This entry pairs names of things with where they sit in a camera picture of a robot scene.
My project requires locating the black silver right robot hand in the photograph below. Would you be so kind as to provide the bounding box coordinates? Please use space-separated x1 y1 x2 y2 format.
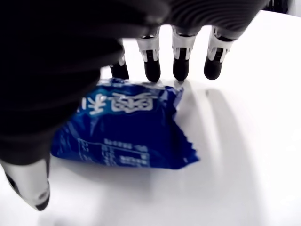
0 0 269 211

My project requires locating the blue Oreo cookie packet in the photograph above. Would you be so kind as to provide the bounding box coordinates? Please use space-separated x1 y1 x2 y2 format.
50 78 200 170

